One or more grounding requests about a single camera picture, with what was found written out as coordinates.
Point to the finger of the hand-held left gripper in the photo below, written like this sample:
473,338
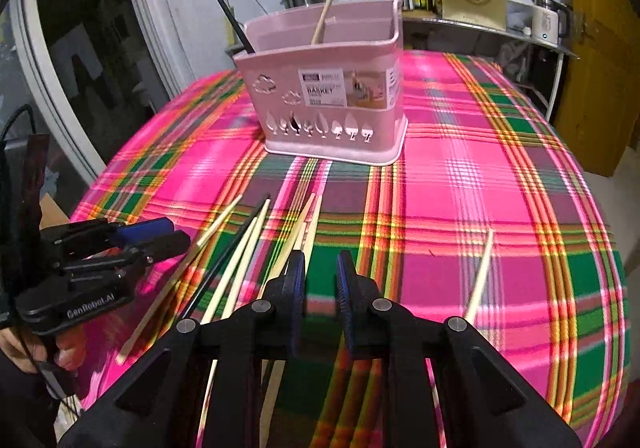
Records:
165,245
147,230

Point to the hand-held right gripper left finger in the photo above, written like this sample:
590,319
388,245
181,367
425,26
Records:
296,278

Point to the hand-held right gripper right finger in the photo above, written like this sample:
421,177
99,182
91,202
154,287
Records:
345,288

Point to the long tan chopstick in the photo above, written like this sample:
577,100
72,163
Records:
180,273

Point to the pale wooden chopstick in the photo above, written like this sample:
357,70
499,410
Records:
481,273
290,243
312,223
235,273
250,253
330,0

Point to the black chopstick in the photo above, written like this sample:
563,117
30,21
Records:
225,258
225,8

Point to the pink plastic utensil basket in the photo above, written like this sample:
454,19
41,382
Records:
265,63

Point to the person's left hand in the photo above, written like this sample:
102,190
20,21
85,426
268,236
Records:
65,353

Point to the pink plaid tablecloth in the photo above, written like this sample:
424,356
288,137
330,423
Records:
450,178

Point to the metal shelf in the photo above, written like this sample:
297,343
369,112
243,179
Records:
500,35

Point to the small brown jar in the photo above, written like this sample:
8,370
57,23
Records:
438,2

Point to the white electric kettle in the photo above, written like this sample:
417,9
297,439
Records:
545,23

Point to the yellow door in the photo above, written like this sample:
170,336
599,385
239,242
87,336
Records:
600,53

